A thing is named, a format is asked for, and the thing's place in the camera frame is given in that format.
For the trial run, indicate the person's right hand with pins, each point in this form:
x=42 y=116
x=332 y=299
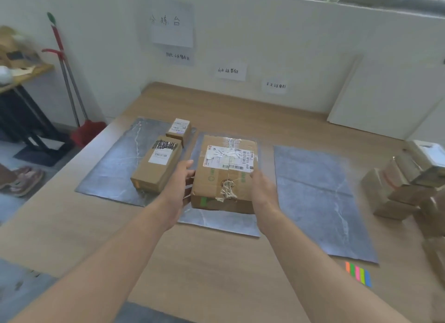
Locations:
x=266 y=197

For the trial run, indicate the person's left hand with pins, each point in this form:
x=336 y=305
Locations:
x=173 y=194

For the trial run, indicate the person's right thumb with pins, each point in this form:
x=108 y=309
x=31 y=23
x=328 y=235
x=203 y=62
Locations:
x=254 y=183

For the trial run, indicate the person's left thumb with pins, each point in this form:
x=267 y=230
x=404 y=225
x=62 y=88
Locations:
x=183 y=168

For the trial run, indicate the large taped cardboard parcel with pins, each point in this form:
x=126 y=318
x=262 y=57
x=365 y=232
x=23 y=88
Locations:
x=226 y=173

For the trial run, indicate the person's left forearm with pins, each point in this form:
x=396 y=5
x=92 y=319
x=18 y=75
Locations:
x=104 y=263

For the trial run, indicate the person's right forearm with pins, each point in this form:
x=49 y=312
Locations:
x=323 y=270

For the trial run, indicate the medium cardboard parcel black tape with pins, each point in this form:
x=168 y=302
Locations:
x=156 y=166

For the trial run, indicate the small cardboard parcel white label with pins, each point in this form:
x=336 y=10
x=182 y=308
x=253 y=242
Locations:
x=179 y=128

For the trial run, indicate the grey marble mat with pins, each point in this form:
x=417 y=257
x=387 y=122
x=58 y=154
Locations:
x=222 y=222
x=17 y=291
x=114 y=166
x=313 y=194

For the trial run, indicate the small white paper sign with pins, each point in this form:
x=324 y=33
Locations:
x=179 y=57
x=275 y=85
x=230 y=70

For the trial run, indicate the red broom with green tip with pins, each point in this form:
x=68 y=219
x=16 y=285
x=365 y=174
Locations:
x=88 y=131

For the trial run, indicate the coloured sticky index tabs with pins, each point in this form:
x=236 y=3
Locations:
x=358 y=274

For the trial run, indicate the large white paper sign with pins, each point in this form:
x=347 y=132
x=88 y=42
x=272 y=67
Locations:
x=172 y=25

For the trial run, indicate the pile of cardboard parcels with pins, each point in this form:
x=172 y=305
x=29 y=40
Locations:
x=399 y=194

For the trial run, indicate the white board panel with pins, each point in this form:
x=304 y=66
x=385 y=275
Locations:
x=386 y=103

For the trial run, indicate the pink slipper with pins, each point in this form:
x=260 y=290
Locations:
x=29 y=182
x=8 y=175

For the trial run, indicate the wooden table with black legs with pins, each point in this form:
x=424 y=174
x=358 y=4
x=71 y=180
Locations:
x=31 y=72

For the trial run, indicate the white round object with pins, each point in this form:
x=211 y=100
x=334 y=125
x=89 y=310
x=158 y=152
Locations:
x=5 y=75

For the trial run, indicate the open cardboard box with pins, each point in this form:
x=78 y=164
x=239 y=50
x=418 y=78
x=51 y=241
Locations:
x=17 y=48

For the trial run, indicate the dark window frame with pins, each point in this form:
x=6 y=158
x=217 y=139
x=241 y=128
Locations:
x=382 y=1

